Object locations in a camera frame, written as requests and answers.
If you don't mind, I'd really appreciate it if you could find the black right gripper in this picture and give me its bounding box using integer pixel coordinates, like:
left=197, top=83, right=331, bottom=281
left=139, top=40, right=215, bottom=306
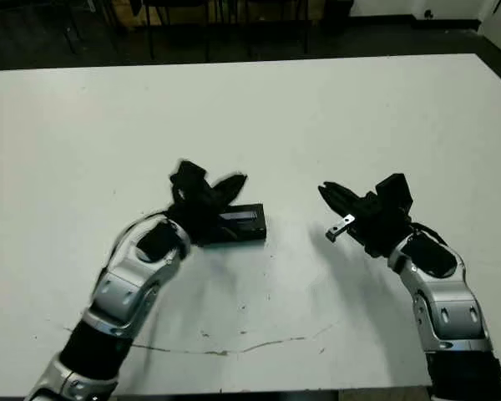
left=317, top=180, right=415, bottom=259

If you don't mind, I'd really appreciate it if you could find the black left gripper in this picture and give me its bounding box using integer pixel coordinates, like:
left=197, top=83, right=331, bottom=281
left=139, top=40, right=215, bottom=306
left=165, top=171, right=249, bottom=248

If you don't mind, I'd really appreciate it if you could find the black box lid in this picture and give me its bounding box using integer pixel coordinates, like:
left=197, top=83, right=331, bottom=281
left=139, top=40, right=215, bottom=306
left=200, top=202, right=270, bottom=244

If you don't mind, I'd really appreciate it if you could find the black office chair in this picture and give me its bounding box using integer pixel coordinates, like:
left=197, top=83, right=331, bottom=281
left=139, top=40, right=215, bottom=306
left=245, top=0, right=311, bottom=59
left=144, top=0, right=212, bottom=63

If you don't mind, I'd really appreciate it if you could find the black waste bin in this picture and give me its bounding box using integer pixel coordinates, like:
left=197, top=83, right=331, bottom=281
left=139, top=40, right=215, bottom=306
left=326, top=0, right=355, bottom=37

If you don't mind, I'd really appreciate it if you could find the dark metal chair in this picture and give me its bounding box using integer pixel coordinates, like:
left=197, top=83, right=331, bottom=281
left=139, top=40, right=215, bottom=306
left=60, top=0, right=122, bottom=55

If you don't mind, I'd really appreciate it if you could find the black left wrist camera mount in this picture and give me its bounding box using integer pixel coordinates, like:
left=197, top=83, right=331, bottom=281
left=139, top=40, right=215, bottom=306
left=168, top=158, right=210, bottom=197

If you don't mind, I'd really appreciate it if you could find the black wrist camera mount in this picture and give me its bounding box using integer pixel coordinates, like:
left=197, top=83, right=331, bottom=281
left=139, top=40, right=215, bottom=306
left=374, top=172, right=414, bottom=218
left=168, top=158, right=210, bottom=197

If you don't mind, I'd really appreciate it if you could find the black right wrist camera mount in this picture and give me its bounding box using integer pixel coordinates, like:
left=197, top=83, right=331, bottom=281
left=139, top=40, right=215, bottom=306
left=374, top=172, right=414, bottom=218

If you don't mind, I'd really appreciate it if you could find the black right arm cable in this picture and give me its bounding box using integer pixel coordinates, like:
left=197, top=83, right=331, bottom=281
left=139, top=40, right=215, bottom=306
left=408, top=221, right=448, bottom=247

